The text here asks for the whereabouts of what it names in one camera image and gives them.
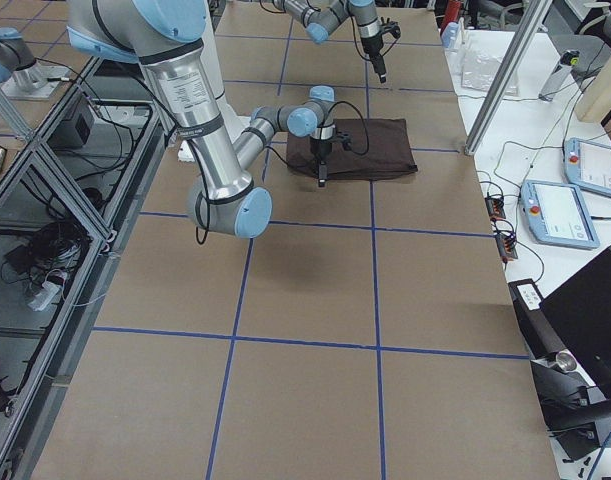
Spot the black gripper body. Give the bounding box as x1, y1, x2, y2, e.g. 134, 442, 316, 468
309, 137, 333, 188
361, 35, 387, 84

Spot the dark brown t-shirt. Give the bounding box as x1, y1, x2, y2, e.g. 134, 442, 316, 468
285, 118, 419, 182

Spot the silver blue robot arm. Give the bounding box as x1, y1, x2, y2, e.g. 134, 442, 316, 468
68, 1, 335, 238
272, 0, 401, 83

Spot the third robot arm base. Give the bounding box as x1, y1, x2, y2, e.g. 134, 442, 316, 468
0, 27, 69, 100

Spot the red cylinder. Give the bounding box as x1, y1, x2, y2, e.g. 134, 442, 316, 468
443, 0, 462, 25

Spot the clear plastic sheet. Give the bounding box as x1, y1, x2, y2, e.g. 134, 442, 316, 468
461, 50, 503, 92

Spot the orange black connector box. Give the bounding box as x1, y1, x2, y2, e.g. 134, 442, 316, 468
485, 195, 507, 221

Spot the near teach pendant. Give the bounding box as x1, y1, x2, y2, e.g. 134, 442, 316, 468
520, 180, 600, 250

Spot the teach pendant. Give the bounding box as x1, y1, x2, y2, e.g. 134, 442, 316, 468
520, 180, 600, 250
564, 138, 611, 198

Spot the far teach pendant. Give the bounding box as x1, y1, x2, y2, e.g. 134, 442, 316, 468
564, 138, 611, 198

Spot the black label box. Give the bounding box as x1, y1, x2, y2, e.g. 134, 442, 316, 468
508, 279, 544, 312

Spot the black monitor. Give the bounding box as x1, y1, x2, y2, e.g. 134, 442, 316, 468
540, 246, 611, 398

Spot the aluminium frame post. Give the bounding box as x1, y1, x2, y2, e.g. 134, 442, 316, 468
464, 0, 553, 156

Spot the aluminium frame rack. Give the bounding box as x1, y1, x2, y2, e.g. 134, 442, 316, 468
0, 60, 166, 479

